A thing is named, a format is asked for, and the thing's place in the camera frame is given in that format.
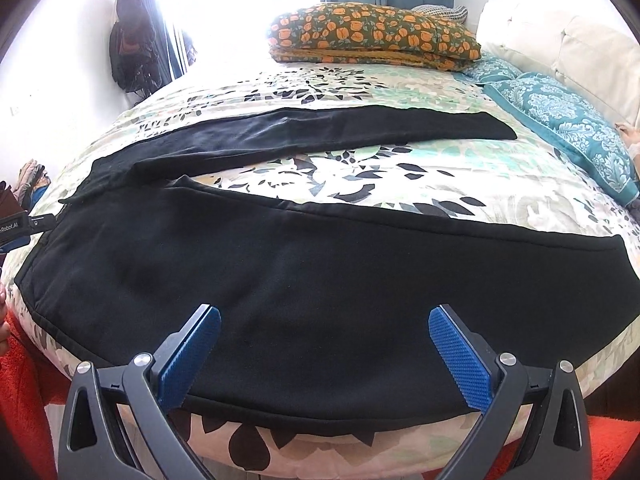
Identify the black white checked pillow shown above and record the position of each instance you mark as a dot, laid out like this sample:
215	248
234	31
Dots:
442	11

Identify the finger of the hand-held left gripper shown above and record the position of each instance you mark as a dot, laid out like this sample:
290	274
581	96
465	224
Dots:
44	222

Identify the orange shaggy rug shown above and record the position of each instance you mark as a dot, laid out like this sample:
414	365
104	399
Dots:
30	410

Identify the small teal damask pillow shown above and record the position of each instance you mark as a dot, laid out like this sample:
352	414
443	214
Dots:
492	69

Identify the large teal damask pillow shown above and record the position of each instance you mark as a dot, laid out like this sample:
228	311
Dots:
565	120

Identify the pile of clothes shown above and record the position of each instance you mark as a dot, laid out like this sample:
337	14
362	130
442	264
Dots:
30	182

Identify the white padded headboard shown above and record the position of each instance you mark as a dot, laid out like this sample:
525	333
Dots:
560	45

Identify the bed with floral leaf sheet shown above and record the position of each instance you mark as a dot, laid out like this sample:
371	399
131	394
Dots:
350	190

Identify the orange floral pillow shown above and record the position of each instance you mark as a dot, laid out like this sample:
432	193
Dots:
370	27

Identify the dark hanging bags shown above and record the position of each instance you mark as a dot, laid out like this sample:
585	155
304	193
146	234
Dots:
132	45

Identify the black pants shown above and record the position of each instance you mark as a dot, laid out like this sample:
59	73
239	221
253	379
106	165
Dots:
300	285

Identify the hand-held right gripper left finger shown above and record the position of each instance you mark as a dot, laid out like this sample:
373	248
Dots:
192	355

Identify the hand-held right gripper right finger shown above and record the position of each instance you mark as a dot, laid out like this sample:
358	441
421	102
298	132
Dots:
457	355

